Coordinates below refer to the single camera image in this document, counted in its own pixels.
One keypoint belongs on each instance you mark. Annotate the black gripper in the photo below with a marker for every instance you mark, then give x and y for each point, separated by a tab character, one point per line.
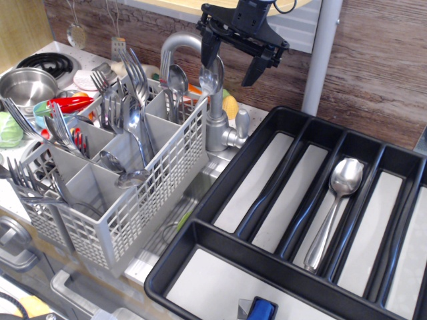
246	28

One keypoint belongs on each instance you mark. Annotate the big steel spoon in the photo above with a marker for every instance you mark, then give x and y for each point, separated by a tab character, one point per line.
211	79

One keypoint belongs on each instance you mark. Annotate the steel spoon back compartment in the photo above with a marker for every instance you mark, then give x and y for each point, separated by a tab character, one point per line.
178	84

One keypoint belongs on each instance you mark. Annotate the steel spoon compartment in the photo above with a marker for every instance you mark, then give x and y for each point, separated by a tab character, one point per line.
178	84
133	125

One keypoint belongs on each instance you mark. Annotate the steel spoon middle compartment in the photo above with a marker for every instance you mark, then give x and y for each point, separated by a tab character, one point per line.
133	125

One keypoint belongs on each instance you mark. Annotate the steel spoon lying on basket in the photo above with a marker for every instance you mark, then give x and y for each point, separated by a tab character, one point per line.
132	179

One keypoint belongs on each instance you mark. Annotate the steel spoon in tray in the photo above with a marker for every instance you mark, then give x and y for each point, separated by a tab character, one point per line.
344	181

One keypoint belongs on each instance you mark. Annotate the black cutlery tray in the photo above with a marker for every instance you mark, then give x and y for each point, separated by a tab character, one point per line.
250	233

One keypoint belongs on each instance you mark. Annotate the grey plastic cutlery basket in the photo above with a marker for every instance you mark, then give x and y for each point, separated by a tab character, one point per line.
116	223

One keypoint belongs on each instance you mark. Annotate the yellow toy corn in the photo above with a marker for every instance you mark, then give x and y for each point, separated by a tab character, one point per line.
230	106

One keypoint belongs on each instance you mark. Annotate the wooden shelf board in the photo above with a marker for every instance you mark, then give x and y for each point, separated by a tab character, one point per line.
194	6

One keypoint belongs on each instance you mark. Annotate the silver kitchen faucet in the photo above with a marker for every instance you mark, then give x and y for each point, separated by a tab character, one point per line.
220	135

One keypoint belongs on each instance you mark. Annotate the tall steel fork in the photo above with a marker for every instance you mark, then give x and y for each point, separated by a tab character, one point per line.
140	90

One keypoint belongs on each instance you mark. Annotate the white vertical pole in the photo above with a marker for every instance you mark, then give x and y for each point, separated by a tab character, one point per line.
328	21

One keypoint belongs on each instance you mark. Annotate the hanging slotted spatula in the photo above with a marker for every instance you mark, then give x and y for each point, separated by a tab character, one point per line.
118	43

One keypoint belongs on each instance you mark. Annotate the pink round toy plate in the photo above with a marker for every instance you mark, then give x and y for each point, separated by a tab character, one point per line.
82	79

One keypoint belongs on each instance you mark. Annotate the hanging round strainer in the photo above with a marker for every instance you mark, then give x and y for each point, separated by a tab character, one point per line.
76	34

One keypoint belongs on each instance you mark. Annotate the red toy utensil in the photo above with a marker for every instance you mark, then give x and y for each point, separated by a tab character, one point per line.
71	104

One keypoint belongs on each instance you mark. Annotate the black stove coil burner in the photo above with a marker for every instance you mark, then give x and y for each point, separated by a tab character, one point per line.
55	64

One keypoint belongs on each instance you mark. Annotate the stainless steel pot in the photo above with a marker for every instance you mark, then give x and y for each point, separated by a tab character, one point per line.
28	86

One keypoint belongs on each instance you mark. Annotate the steel fork left leaning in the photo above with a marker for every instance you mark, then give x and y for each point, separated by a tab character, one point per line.
60	131

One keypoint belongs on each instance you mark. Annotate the green toy cabbage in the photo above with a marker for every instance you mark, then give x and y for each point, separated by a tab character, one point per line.
11	132

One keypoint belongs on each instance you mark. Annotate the steel fork front left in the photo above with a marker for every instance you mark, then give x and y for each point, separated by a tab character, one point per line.
38	192

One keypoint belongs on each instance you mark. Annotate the blue object at bottom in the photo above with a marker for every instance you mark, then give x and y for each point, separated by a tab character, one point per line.
256	309

